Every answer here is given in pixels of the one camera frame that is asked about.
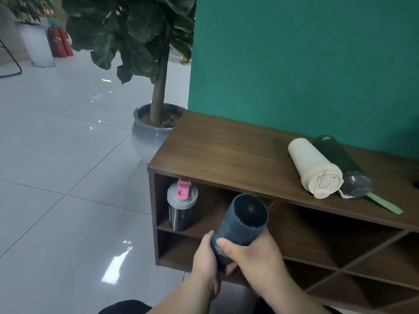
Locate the person's left hand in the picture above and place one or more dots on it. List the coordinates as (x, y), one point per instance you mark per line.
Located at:
(203, 261)

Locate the person's right hand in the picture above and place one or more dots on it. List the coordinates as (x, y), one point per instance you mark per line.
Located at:
(258, 261)

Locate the person's left thumb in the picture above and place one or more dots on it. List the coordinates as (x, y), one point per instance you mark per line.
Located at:
(209, 243)

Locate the person's right thumb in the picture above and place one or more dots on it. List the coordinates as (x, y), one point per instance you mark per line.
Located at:
(230, 246)

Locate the dark blue bottle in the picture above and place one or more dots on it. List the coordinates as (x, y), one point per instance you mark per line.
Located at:
(240, 225)

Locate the person's right forearm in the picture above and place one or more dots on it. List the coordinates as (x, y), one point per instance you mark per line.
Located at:
(291, 299)

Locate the person's left forearm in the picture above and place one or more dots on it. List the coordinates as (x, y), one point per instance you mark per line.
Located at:
(183, 297)

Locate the shaker bottle with pink lid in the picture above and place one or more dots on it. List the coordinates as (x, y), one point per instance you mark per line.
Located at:
(180, 209)

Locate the brown wooden shelf cabinet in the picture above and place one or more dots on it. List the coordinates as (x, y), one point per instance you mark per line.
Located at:
(235, 150)

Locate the person's black trousers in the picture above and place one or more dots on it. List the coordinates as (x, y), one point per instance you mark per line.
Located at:
(126, 308)

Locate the cream lidded bottle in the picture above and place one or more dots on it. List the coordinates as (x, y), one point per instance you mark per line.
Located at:
(311, 163)

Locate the grey round plant pot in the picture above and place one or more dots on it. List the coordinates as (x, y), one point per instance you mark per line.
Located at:
(147, 140)

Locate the dark green bottle grey lid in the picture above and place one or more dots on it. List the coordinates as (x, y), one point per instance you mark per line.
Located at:
(340, 156)

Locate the large leafy potted tree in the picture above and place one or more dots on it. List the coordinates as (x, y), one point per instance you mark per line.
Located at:
(140, 35)

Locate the red fire extinguisher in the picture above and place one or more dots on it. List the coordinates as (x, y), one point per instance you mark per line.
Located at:
(66, 42)
(55, 42)

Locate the black metal chair leg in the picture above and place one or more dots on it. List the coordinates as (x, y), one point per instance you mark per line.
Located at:
(14, 67)

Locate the tall white plant pot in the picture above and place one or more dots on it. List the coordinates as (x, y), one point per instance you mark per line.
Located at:
(36, 45)

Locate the small leafy plant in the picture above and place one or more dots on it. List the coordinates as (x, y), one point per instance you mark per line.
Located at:
(26, 8)

